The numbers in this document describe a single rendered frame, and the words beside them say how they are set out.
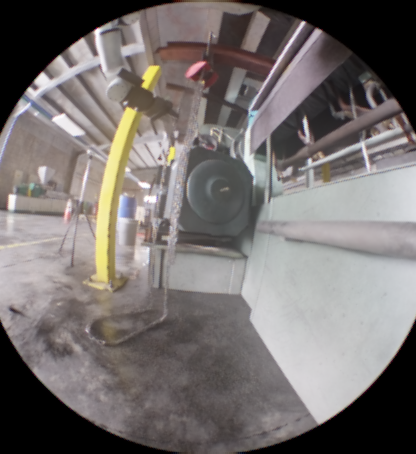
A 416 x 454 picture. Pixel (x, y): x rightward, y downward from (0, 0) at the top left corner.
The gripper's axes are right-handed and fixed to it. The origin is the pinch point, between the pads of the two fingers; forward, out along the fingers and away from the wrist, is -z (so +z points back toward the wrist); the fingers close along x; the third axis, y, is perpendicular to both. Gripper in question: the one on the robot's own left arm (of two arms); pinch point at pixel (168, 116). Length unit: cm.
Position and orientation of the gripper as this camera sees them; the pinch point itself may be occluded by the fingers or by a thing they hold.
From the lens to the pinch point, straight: 65.5
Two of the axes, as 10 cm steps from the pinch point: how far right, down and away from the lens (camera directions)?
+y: 1.2, -9.9, -0.2
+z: -5.8, -0.5, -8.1
